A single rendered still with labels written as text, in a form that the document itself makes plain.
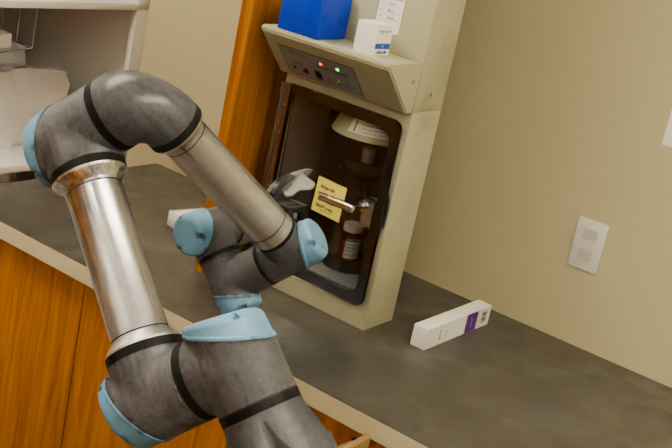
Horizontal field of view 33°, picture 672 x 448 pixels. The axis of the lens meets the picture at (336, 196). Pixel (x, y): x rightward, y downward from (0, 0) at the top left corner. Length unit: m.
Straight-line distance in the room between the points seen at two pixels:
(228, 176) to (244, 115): 0.66
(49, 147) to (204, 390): 0.44
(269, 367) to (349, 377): 0.65
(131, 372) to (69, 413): 1.04
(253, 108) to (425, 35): 0.44
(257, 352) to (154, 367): 0.15
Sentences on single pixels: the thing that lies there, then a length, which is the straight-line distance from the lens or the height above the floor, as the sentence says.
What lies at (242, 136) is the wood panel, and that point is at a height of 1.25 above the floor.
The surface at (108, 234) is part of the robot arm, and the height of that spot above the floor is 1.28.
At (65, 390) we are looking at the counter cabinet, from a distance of 2.64.
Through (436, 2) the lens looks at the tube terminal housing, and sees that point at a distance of 2.22.
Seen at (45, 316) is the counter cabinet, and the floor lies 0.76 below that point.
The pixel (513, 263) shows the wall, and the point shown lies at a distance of 2.67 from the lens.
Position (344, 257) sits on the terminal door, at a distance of 2.36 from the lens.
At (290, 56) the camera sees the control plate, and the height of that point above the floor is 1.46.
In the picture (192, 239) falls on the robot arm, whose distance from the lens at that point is 1.94.
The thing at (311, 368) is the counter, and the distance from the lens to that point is 2.17.
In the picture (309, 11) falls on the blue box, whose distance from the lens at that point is 2.25.
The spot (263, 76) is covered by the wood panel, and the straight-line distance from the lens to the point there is 2.45.
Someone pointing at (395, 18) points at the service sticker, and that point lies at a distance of 2.26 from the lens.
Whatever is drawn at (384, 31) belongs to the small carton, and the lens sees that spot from 2.20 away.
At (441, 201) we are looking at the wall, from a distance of 2.74.
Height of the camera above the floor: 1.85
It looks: 16 degrees down
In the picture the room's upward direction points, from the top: 12 degrees clockwise
